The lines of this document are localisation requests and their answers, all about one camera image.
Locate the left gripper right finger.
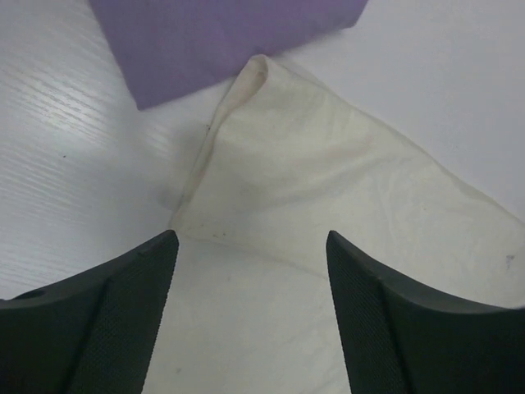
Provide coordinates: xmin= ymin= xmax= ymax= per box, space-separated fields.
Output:
xmin=326 ymin=231 xmax=524 ymax=393

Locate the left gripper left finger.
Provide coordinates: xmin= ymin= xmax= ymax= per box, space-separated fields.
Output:
xmin=1 ymin=230 xmax=179 ymax=393

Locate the white t shirt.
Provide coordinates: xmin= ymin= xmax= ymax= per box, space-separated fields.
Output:
xmin=144 ymin=56 xmax=524 ymax=393

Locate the folded purple t shirt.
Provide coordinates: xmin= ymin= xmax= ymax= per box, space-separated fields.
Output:
xmin=89 ymin=0 xmax=366 ymax=110

